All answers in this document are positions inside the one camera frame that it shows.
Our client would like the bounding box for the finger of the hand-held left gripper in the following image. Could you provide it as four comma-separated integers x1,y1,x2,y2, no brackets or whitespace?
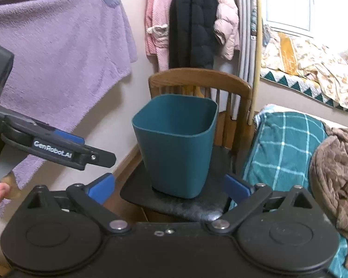
29,136,116,171
32,120,85,146

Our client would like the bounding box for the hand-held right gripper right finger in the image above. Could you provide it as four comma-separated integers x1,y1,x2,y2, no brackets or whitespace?
207,173,315,234

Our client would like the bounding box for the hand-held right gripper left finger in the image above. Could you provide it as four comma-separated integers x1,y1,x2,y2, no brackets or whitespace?
26,173,131,234

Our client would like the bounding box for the teal plastic bin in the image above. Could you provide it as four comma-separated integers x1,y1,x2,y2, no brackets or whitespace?
132,94,219,199

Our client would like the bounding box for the teal plaid blanket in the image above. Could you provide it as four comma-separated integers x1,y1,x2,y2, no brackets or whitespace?
229,104,348,278

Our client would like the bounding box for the purple fleece robe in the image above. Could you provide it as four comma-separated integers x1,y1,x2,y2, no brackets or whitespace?
0,0,137,218

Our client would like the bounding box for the translucent brown plastic piece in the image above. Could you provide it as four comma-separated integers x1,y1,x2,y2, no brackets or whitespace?
0,171,21,200

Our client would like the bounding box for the brown fleece blanket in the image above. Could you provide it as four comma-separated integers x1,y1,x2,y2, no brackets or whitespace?
309,126,348,270

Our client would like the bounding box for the teal triangle pattern quilt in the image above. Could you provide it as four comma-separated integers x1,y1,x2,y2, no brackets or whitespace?
259,66,348,115

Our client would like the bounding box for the wooden chair with black seat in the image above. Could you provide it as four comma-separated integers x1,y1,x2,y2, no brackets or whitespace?
120,67,254,223

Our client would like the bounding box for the white bed sheet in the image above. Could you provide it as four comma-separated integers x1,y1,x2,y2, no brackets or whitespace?
322,118,348,135

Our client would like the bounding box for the mustard yellow cloth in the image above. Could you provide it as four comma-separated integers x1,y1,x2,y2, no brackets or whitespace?
278,32,298,76

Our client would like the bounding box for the pink fleece garment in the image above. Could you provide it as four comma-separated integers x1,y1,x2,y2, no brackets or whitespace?
145,0,174,71

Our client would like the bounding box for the floral quilt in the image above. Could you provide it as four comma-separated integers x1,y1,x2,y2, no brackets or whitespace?
262,26,348,111

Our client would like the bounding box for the white curtain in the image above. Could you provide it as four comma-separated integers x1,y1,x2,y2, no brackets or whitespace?
236,0,257,84

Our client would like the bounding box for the pink puffer jacket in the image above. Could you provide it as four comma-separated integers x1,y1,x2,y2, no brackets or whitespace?
213,0,241,61

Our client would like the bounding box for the black puffer jacket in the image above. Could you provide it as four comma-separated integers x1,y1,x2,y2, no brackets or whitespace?
169,0,219,70

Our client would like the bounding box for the window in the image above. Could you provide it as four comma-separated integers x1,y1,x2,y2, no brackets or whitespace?
262,0,319,38

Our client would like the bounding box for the light wooden bunk bed frame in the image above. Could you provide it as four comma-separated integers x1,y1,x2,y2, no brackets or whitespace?
247,0,348,125

